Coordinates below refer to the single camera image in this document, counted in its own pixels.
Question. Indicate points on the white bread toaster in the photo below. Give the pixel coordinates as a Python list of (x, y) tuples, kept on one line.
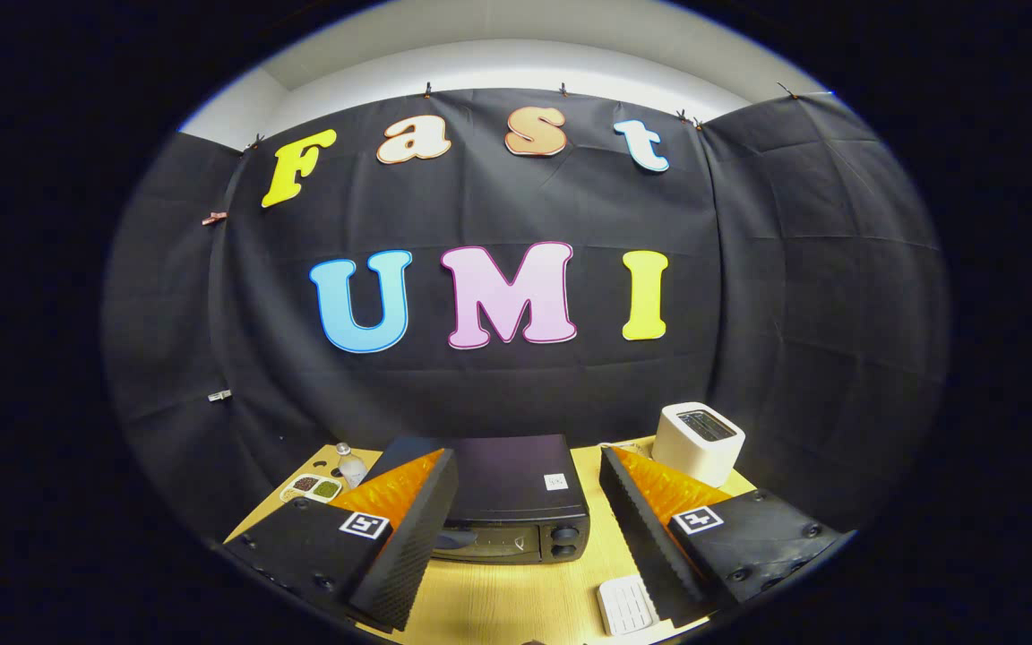
[(695, 448)]

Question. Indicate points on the divided white condiment dish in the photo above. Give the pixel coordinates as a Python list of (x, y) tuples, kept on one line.
[(312, 488)]

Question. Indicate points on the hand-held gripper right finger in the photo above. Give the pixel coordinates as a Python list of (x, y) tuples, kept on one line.
[(641, 533)]

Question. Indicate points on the clear plastic bottle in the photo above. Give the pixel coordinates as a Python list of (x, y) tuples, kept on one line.
[(352, 468)]

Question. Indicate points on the black toaster oven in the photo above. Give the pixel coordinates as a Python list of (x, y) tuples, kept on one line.
[(516, 475)]

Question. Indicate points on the pink clip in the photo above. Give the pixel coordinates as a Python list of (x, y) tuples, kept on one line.
[(214, 218)]

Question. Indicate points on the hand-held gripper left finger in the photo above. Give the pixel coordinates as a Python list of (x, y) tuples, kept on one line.
[(413, 537)]

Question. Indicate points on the white ribbed tray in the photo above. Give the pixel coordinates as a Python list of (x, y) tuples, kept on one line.
[(625, 607)]

